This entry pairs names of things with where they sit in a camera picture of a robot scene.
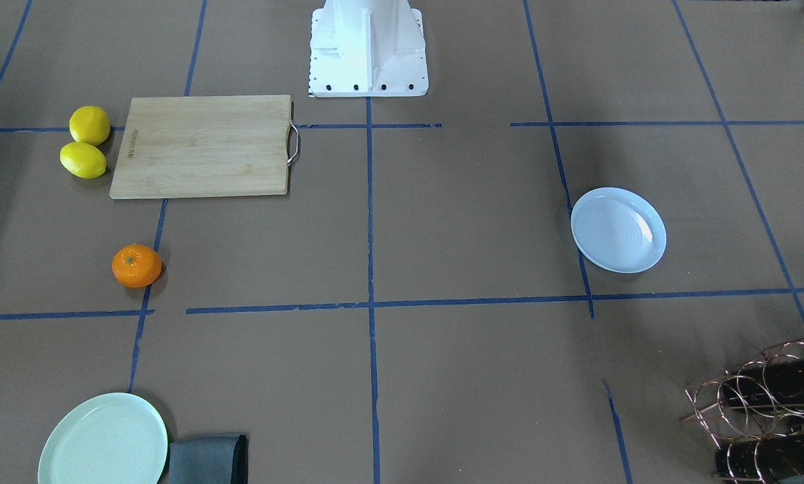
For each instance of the light blue plate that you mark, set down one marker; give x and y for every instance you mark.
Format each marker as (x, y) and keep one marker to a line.
(618, 230)

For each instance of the orange fruit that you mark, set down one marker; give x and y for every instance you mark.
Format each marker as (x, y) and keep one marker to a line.
(136, 266)

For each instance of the pale green plate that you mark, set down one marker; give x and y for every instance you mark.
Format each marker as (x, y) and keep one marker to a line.
(111, 438)

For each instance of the bamboo cutting board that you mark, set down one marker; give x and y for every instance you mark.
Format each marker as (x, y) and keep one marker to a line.
(206, 146)

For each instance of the folded grey cloth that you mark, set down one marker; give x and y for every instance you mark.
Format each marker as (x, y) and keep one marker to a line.
(213, 458)

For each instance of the lower yellow lemon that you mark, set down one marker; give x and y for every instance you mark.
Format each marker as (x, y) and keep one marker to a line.
(83, 160)

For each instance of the yellow lemon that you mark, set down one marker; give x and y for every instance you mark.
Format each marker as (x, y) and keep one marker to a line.
(90, 124)
(83, 160)

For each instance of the upper yellow lemon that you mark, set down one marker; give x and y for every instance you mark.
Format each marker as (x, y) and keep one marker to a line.
(90, 124)

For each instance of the dark wine bottle lower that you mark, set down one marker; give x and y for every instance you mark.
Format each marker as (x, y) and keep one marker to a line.
(769, 460)

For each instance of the dark wine bottle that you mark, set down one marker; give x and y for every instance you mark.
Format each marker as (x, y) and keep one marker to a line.
(780, 383)
(769, 460)

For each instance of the dark wine bottle upper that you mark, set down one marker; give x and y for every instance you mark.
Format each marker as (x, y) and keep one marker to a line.
(780, 383)

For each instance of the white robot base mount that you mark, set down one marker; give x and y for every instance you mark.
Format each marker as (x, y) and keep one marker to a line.
(367, 48)

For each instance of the copper wire bottle rack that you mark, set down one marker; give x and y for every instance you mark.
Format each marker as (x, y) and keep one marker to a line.
(754, 415)

